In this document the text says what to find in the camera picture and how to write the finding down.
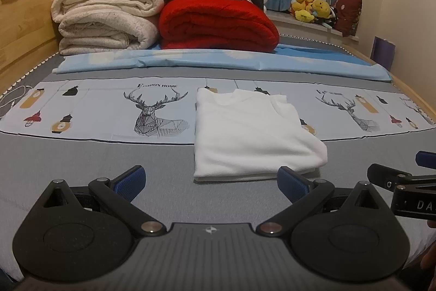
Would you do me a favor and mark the purple bag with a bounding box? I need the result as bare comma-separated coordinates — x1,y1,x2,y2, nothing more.
371,36,396,71

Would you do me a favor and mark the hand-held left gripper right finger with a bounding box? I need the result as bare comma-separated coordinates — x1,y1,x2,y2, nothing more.
255,166,393,238

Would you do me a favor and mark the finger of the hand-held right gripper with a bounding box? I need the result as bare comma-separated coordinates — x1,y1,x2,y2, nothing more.
415,151,436,171
367,163,436,191

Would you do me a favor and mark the white charging cable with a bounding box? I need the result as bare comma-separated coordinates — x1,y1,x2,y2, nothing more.
0,86,33,112

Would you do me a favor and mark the speckled cream folded quilt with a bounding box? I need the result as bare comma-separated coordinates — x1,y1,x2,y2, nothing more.
58,10,161,56

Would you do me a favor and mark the light blue cloud-print sheet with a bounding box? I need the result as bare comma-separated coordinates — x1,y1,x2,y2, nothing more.
53,44,392,83

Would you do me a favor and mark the white long-sleeved shirt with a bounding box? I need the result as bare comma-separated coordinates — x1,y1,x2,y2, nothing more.
193,88,328,182

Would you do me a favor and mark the red folded blanket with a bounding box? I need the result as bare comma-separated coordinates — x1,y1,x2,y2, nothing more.
158,0,280,53

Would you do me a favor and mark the yellow and orange plush toy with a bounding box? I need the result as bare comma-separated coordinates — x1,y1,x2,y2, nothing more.
290,0,316,22

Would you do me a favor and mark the grey mattress with striped piping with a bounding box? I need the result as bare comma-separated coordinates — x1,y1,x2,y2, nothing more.
0,34,392,97

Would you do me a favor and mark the dark red cushion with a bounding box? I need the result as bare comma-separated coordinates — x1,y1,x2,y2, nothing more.
335,0,362,37

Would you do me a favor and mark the white window sill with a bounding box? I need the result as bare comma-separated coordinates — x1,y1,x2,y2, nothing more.
266,10,360,40

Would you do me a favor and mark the black white striped plush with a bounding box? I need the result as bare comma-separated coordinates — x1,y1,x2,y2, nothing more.
316,16,336,30

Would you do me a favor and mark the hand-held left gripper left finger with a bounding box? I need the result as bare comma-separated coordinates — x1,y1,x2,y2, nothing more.
29,165,168,238

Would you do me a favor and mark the grey deer-print bed sheet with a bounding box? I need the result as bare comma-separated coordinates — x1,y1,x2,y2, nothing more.
0,73,436,278

